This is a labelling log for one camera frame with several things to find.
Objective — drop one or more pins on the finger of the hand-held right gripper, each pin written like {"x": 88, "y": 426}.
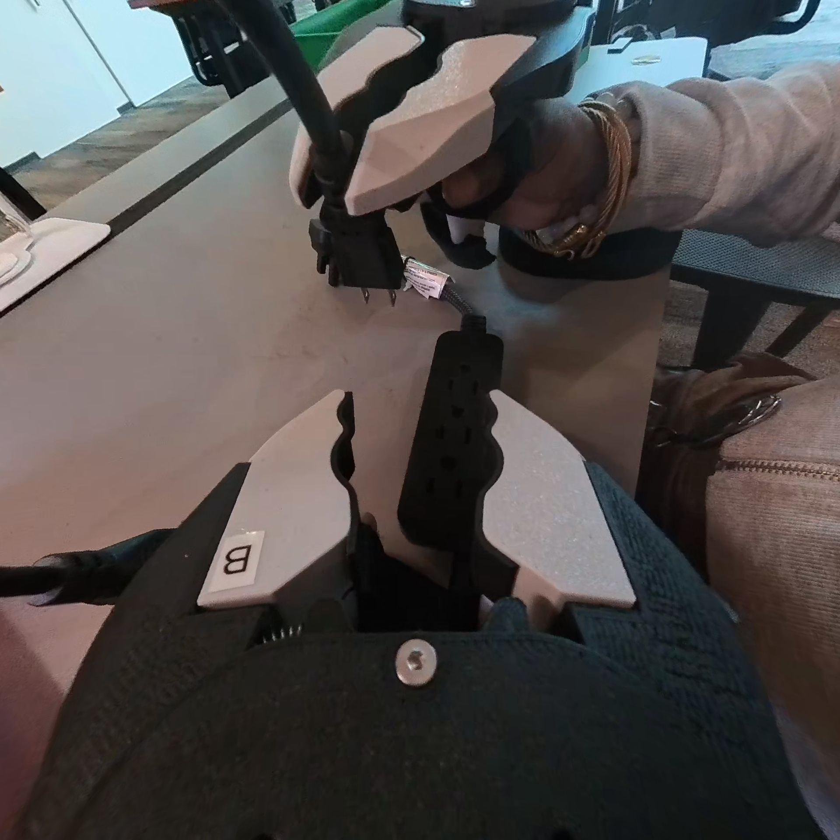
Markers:
{"x": 420, "y": 131}
{"x": 354, "y": 98}

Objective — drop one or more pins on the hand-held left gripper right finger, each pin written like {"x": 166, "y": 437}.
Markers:
{"x": 558, "y": 518}

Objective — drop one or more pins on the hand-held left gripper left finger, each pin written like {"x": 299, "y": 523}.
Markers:
{"x": 295, "y": 499}

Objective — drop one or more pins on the green plastic bin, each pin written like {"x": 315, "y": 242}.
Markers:
{"x": 328, "y": 33}

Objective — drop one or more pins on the black power plug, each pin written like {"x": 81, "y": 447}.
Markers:
{"x": 358, "y": 249}

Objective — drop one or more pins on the black power strip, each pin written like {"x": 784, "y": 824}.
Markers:
{"x": 453, "y": 426}

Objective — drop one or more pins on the person's right forearm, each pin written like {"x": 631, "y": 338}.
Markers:
{"x": 735, "y": 151}

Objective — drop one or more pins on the person's right hand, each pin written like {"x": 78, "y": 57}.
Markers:
{"x": 564, "y": 164}

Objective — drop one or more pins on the white side table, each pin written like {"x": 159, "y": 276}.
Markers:
{"x": 656, "y": 62}

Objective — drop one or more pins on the black office chair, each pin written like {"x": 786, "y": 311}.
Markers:
{"x": 722, "y": 16}
{"x": 216, "y": 46}

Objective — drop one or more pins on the metal keyring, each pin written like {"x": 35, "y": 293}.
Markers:
{"x": 741, "y": 413}

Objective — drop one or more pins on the grey office chair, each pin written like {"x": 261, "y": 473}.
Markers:
{"x": 754, "y": 269}

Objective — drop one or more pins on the white display stand base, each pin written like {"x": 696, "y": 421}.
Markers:
{"x": 59, "y": 256}

